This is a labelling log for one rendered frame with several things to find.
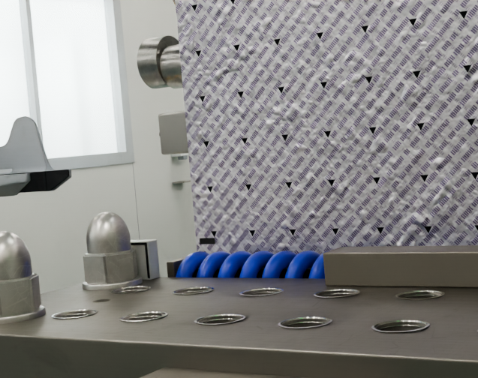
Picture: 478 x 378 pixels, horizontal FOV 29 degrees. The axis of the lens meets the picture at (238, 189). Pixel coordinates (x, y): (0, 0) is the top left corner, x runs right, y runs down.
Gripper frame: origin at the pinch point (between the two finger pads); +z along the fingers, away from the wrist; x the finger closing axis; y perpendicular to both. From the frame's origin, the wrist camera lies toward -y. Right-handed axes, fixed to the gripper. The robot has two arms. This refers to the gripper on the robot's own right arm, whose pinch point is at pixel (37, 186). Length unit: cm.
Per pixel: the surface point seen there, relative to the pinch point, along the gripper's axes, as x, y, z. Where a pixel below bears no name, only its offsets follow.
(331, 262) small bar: -6.3, -4.8, 27.0
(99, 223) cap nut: -7.9, -2.1, 12.5
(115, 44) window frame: 431, 71, -342
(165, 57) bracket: 8.0, 9.0, 6.8
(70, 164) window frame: 377, -4, -341
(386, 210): -0.2, -2.6, 27.7
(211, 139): -0.2, 2.4, 15.9
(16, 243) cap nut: -16.5, -2.2, 14.3
